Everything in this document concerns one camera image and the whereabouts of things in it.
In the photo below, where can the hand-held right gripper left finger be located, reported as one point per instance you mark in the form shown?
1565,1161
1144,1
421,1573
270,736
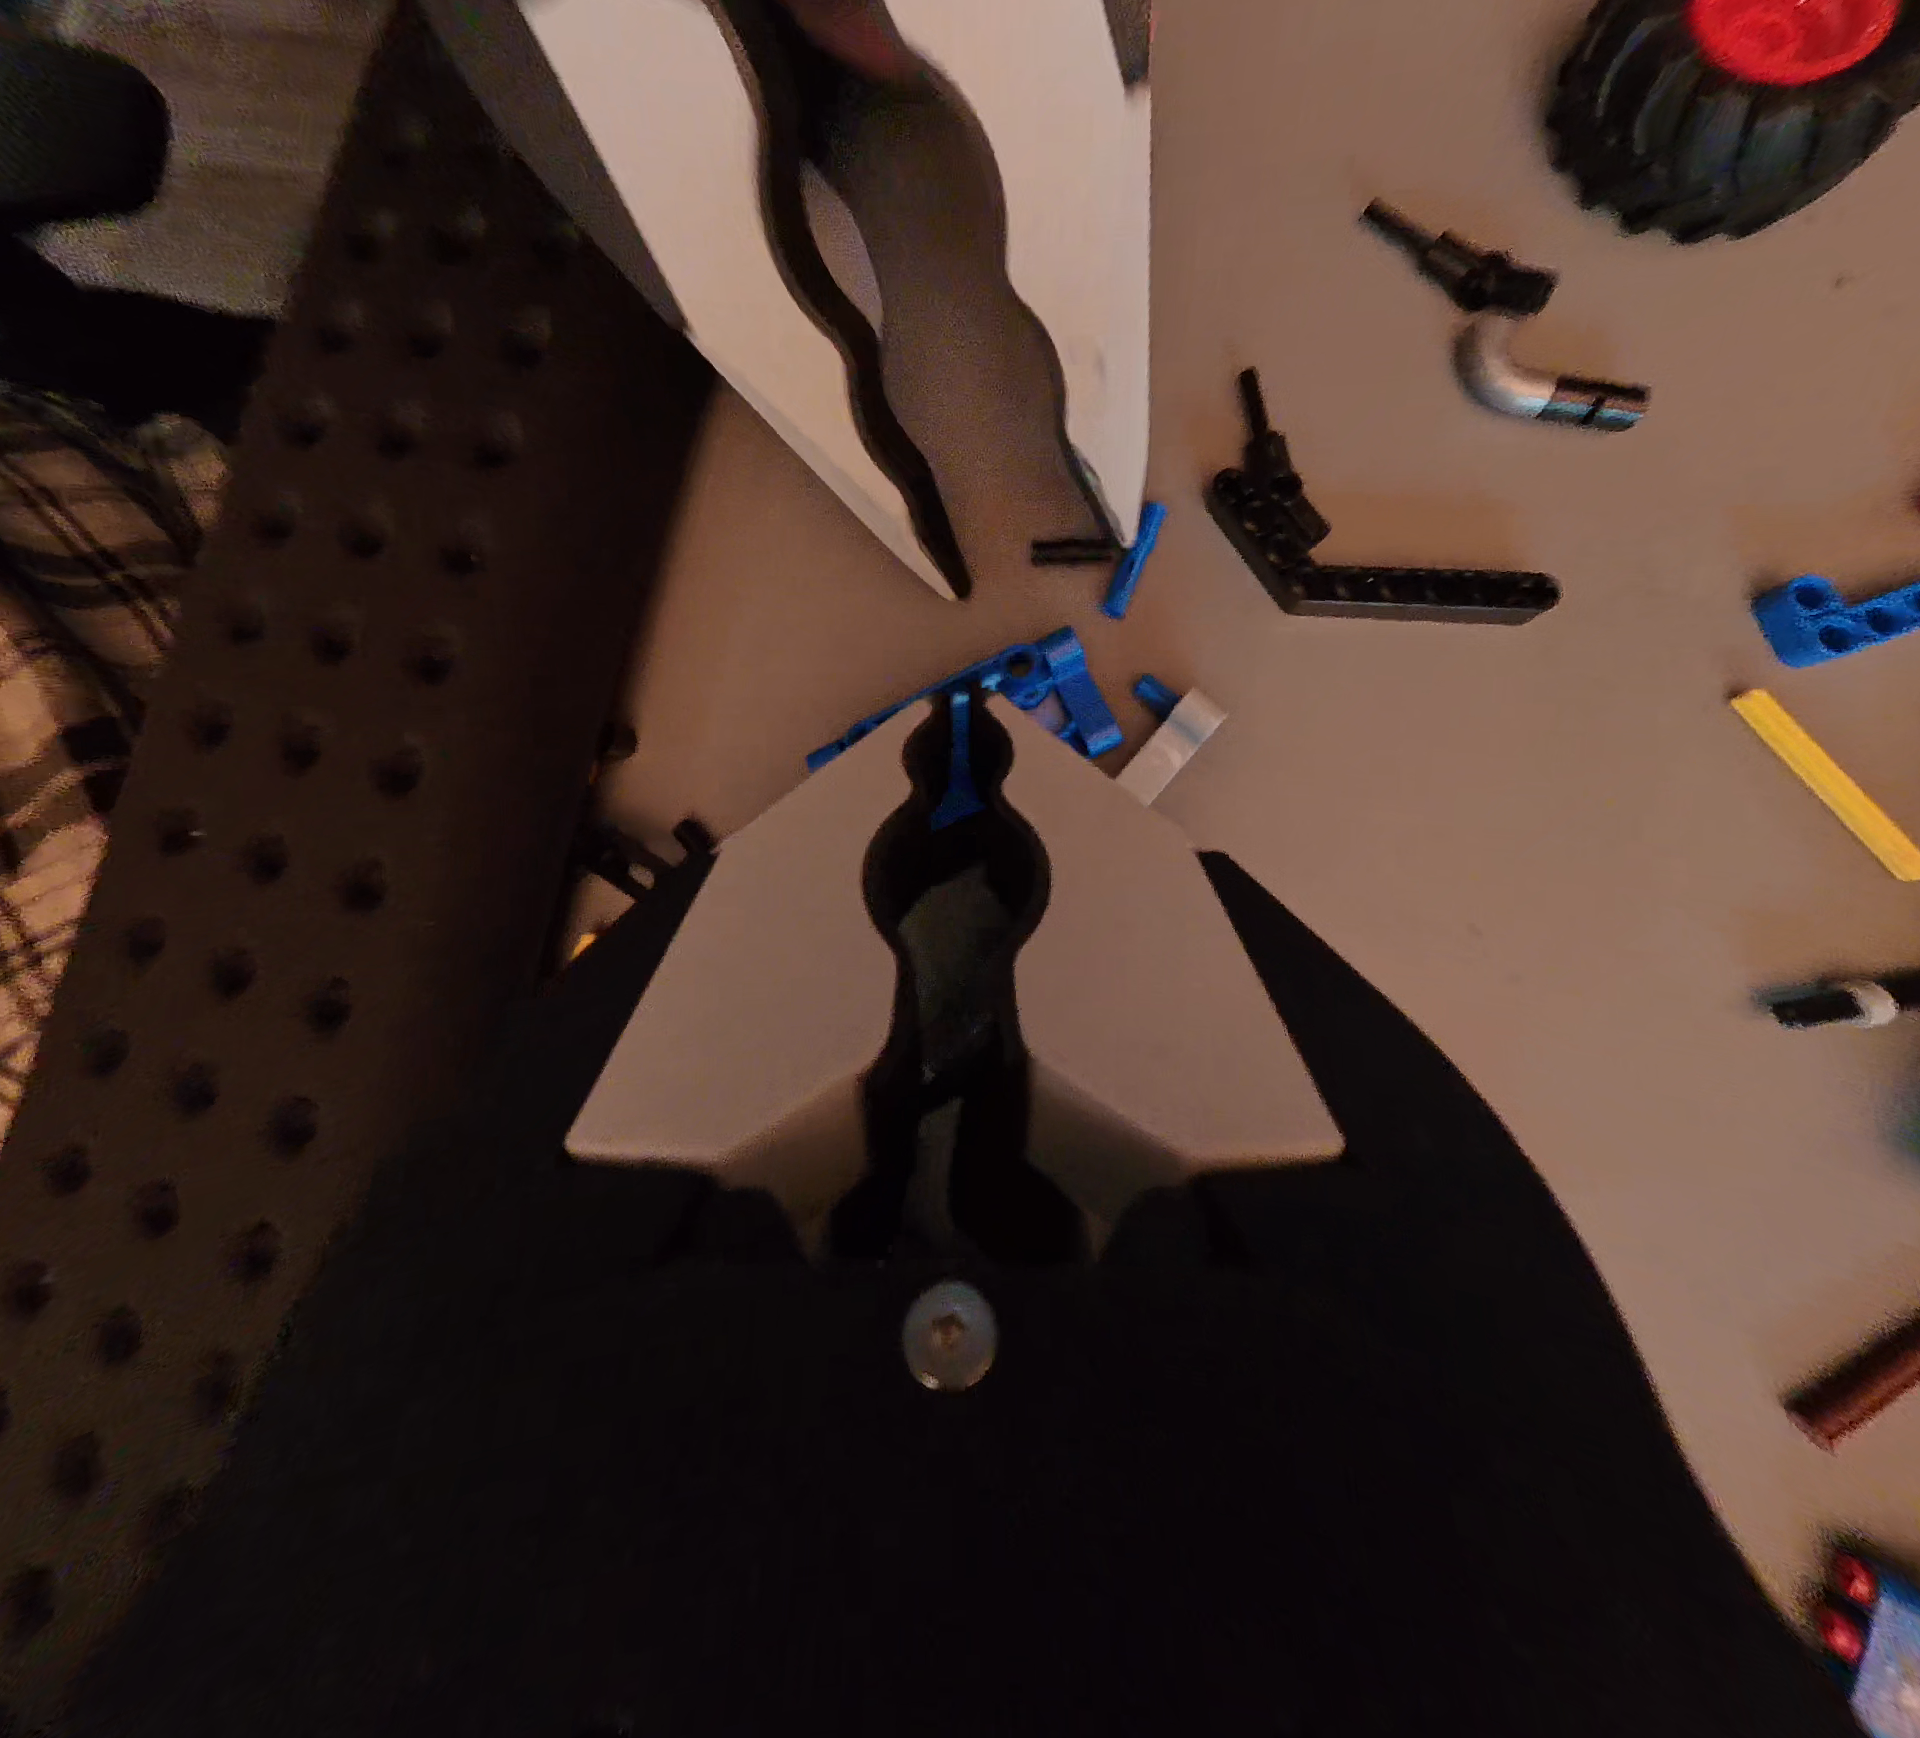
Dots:
736,1019

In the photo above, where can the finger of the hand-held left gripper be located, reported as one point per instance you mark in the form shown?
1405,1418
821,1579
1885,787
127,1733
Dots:
677,149
1037,58

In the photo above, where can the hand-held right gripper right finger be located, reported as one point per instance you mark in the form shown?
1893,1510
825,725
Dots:
1187,1019

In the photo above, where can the small blue toy connector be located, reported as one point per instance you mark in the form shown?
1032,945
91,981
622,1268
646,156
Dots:
1037,688

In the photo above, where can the grey toy pull-back motor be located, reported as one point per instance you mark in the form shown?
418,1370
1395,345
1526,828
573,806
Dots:
1876,1613

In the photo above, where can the grey elbow toy tube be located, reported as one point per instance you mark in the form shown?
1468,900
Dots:
1531,382

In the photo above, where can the grey desk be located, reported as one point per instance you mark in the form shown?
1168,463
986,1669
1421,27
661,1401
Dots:
1441,809

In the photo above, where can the small white toy piece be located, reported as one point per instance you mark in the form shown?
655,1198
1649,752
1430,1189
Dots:
1171,747

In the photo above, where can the black perforated board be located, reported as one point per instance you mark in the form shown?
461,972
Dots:
331,809

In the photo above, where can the blue toy axle pin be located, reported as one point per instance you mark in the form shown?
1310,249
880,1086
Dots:
1134,561

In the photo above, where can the black toy axle pin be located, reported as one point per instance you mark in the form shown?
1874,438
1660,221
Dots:
1457,263

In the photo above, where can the black angled toy beam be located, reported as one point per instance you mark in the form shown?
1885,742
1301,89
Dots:
1380,587

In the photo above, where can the black white toy pin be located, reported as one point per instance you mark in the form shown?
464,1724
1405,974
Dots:
1837,1000

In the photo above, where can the yellow toy axle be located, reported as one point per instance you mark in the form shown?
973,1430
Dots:
1830,778

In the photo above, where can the black wheel red rim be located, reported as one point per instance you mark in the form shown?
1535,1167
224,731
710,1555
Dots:
1741,44

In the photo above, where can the person's plaid clothed body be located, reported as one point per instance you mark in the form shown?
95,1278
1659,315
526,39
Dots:
76,688

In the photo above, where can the brown toy axle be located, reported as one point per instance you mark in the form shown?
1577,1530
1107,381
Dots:
1861,1378

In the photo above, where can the small blue toy beam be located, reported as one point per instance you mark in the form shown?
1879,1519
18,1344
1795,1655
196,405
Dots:
1837,616

